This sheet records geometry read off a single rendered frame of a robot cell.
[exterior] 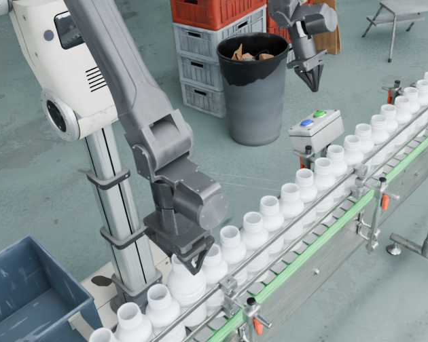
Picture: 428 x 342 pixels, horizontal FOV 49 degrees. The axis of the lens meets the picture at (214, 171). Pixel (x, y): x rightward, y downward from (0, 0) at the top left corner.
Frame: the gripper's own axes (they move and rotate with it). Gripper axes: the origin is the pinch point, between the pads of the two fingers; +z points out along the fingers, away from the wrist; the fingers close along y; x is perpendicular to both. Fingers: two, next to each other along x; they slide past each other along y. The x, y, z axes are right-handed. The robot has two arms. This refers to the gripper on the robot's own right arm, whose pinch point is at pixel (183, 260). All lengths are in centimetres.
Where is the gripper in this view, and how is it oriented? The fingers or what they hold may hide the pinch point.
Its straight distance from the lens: 83.4
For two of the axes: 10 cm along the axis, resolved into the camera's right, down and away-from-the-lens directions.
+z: 0.9, 8.0, 6.0
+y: 7.0, 3.8, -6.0
